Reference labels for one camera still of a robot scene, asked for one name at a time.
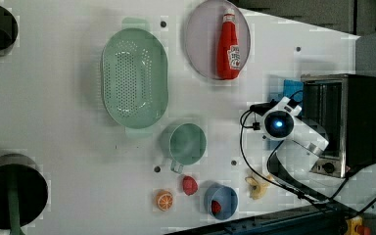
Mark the red toy strawberry in mug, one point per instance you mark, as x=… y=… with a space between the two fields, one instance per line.
x=215 y=207

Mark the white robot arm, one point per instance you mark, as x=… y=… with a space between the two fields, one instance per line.
x=301 y=146

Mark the orange slice toy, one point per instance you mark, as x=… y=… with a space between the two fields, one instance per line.
x=164 y=200

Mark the grey round plate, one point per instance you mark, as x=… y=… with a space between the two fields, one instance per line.
x=203 y=31

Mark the black toaster oven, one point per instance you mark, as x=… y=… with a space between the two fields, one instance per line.
x=343 y=108

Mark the peeled banana toy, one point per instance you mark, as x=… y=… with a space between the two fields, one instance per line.
x=258 y=187

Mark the black cylinder with green stick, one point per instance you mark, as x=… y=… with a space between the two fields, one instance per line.
x=24 y=192

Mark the blue mug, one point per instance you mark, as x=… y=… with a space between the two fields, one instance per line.
x=226 y=196

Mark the green mug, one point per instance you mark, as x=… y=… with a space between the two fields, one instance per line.
x=184 y=144

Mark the red ketchup bottle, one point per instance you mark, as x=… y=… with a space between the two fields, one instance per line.
x=228 y=58

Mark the yellow red emergency button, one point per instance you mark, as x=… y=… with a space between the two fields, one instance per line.
x=356 y=227

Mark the green plastic colander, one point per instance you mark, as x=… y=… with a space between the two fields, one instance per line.
x=134 y=73

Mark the blue metal frame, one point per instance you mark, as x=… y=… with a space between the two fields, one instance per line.
x=329 y=219

